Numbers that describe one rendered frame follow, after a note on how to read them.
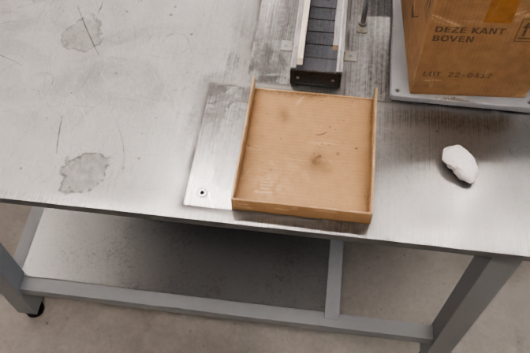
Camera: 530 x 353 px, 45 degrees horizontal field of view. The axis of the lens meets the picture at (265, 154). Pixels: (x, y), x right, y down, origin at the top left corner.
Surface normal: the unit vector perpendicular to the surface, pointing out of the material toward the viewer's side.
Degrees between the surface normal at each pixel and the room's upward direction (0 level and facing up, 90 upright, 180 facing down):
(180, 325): 0
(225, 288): 0
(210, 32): 0
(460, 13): 90
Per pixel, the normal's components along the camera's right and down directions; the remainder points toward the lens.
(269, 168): 0.00, -0.56
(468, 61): -0.05, 0.83
